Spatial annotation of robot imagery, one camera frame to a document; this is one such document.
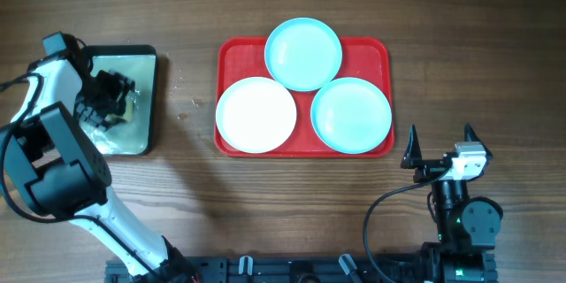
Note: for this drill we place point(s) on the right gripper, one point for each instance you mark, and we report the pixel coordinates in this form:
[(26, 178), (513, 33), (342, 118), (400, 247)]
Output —
[(429, 170)]

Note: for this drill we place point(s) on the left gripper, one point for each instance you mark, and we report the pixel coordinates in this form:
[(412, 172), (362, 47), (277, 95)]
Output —
[(116, 95)]

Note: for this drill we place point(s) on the green and yellow sponge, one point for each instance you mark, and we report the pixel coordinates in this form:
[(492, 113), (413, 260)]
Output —
[(128, 108)]

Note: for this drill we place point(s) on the light blue plate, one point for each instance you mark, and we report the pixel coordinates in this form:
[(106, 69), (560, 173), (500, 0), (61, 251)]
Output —
[(303, 54), (351, 115)]

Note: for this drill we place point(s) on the white round plate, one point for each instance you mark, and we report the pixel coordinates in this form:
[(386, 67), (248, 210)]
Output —
[(256, 115)]

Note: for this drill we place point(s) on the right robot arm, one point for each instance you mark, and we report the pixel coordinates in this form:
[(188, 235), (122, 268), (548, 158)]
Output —
[(467, 226)]

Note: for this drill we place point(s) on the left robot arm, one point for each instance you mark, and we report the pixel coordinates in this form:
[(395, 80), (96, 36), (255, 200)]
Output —
[(62, 177)]

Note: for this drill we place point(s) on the black tray with soapy water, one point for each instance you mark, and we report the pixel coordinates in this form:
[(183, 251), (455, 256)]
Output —
[(140, 63)]

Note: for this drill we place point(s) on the red plastic tray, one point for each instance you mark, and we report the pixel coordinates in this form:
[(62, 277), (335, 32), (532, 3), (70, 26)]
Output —
[(363, 57)]

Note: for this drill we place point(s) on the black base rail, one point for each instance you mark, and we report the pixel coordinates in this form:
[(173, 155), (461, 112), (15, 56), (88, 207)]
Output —
[(400, 268)]

